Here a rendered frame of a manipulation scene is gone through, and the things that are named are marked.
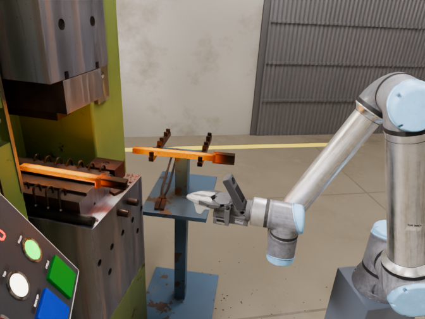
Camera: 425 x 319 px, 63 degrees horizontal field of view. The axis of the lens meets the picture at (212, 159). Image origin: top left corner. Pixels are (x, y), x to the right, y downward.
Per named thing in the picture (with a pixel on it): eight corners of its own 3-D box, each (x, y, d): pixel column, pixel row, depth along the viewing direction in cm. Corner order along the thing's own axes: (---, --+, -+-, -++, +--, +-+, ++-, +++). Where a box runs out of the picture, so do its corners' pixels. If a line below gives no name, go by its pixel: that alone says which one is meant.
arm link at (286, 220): (302, 242, 106) (307, 215, 102) (261, 235, 109) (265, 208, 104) (302, 225, 115) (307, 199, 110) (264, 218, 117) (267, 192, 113)
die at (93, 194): (110, 190, 130) (109, 169, 127) (81, 219, 113) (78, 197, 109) (13, 173, 138) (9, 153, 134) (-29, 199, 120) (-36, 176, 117)
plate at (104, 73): (110, 98, 144) (107, 56, 137) (98, 104, 136) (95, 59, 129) (105, 97, 144) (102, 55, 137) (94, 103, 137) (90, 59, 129)
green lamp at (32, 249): (47, 252, 76) (44, 236, 74) (32, 266, 72) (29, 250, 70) (35, 249, 77) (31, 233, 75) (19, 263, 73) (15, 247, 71)
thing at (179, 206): (216, 180, 189) (217, 176, 188) (205, 223, 153) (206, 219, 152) (162, 174, 192) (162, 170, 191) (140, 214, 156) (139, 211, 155)
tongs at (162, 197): (171, 154, 211) (171, 152, 210) (178, 155, 211) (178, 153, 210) (154, 210, 156) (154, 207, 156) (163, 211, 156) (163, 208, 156)
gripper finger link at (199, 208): (183, 212, 114) (211, 218, 112) (184, 197, 111) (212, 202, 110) (186, 207, 117) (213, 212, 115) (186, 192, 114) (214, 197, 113)
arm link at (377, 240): (397, 254, 139) (410, 217, 131) (414, 286, 123) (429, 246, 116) (358, 249, 140) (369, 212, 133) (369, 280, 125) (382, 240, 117)
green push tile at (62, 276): (76, 273, 83) (56, 254, 79) (72, 298, 77) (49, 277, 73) (70, 277, 83) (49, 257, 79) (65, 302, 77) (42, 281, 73)
